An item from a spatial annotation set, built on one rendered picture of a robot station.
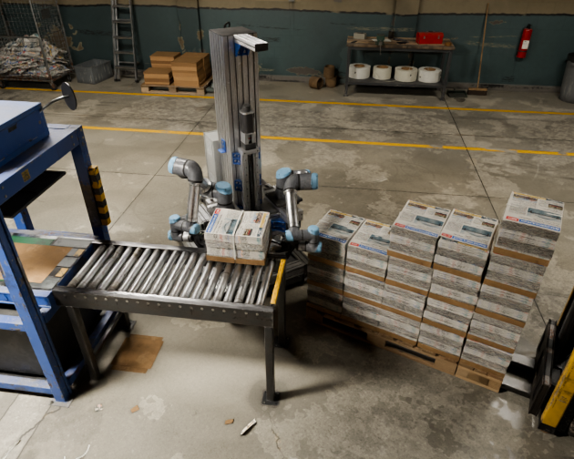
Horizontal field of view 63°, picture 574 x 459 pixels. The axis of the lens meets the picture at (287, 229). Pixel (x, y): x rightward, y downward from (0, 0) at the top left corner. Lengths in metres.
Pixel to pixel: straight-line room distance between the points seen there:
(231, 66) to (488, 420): 2.83
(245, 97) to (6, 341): 2.22
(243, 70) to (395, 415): 2.49
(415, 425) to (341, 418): 0.46
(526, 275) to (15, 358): 3.18
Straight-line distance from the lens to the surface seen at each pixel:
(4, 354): 3.62
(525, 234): 2.83
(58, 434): 3.44
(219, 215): 3.07
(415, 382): 3.49
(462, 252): 2.95
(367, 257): 3.18
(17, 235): 3.79
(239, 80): 3.37
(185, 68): 8.98
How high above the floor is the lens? 2.64
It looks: 33 degrees down
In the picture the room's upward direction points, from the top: straight up
